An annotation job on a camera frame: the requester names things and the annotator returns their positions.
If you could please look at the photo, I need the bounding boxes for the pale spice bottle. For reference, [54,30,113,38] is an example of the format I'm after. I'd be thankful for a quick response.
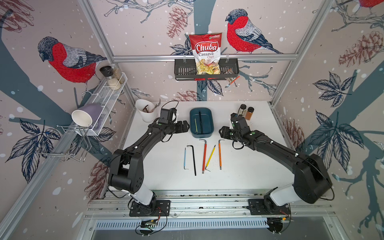
[238,104,247,117]

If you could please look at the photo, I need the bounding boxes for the orange spice bottle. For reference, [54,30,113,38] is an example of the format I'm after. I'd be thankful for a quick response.
[245,107,255,121]

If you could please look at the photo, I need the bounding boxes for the teal plastic storage box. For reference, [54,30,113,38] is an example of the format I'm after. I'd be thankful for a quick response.
[190,108,214,139]

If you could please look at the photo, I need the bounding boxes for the metal wire cup rack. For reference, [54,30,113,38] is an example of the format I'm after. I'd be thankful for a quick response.
[35,125,92,163]

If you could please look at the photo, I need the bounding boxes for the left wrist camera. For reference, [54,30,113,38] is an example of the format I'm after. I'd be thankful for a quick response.
[159,108,177,124]

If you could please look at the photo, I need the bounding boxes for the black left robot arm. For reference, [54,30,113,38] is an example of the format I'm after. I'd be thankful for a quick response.
[107,121,190,206]

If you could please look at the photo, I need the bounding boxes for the long black hex key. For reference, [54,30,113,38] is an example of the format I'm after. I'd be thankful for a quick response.
[199,111,204,135]

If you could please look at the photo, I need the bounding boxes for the light blue hex key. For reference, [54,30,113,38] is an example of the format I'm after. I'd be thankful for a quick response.
[183,147,189,170]

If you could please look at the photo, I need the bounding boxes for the black wire wall basket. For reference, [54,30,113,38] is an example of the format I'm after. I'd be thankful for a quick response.
[174,59,239,81]

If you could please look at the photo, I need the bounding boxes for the short black hex key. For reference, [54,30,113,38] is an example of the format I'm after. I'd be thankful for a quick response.
[187,145,197,176]

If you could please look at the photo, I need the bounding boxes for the yellow hex key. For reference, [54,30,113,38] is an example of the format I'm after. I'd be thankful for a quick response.
[205,145,216,172]

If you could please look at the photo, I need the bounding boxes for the red handled brush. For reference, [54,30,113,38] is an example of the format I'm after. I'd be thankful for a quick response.
[225,76,240,88]

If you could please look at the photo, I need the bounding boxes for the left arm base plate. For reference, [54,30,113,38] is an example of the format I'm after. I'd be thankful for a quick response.
[129,200,171,217]

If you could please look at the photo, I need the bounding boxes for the white wire wall shelf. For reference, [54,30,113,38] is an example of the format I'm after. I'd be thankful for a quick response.
[76,73,128,136]

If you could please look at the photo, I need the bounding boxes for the orange hex key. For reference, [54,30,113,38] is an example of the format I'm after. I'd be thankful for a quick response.
[218,139,225,170]

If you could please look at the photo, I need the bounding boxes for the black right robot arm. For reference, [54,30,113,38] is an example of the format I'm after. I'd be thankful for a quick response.
[219,113,333,212]

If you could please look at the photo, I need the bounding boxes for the red hex key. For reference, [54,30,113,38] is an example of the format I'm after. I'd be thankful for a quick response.
[199,139,207,174]

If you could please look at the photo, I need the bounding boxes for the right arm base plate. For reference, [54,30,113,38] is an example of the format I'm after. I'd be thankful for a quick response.
[246,199,291,216]

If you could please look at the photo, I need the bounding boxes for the Chuba cassava chips bag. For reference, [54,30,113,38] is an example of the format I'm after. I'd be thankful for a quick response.
[189,33,222,75]

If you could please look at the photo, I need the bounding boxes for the black lid spice jar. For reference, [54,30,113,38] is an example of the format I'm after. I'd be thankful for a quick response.
[100,66,117,86]

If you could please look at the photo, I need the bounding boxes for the white utensil cup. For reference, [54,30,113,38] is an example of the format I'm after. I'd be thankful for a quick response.
[135,99,158,123]

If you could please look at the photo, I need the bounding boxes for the purple white cup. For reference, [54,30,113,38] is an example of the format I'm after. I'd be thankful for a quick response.
[71,104,103,127]

